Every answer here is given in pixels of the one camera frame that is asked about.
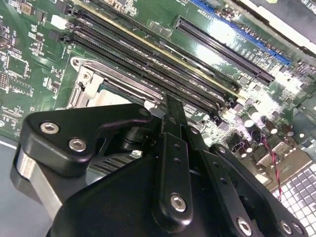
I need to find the metal socket cover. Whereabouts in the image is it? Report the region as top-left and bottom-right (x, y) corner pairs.
(81, 60), (165, 108)

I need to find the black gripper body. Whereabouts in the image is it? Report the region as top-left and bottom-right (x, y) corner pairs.
(46, 120), (232, 237)

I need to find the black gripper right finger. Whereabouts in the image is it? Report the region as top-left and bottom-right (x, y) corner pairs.
(177, 101), (309, 237)

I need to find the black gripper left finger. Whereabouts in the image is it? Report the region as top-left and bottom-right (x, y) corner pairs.
(9, 95), (195, 233)

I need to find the silver CPU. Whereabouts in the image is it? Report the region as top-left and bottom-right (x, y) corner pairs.
(95, 92), (146, 107)

